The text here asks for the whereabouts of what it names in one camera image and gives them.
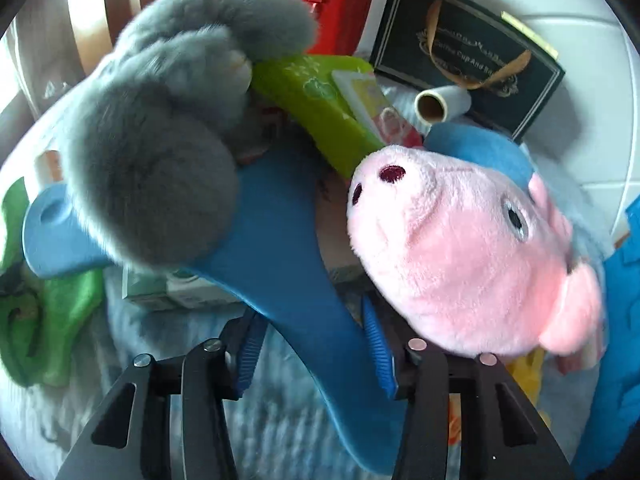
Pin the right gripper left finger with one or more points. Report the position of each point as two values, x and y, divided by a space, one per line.
128 437

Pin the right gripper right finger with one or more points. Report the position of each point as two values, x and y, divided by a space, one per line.
503 436

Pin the grey plush toy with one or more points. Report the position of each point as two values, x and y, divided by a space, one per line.
151 143

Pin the blue plastic storage crate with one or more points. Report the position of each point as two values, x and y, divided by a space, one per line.
615 405

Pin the green cloth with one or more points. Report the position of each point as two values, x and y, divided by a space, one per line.
40 319

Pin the pink pig plush blue shirt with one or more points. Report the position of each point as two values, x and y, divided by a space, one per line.
464 241

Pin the lint roller refill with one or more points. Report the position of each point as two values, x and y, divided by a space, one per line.
442 104

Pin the green wet wipes pack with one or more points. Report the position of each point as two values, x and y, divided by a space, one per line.
302 86

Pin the yellow sticky note pad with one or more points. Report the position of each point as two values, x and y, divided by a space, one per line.
530 34

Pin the black gift box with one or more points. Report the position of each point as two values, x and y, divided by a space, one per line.
431 43

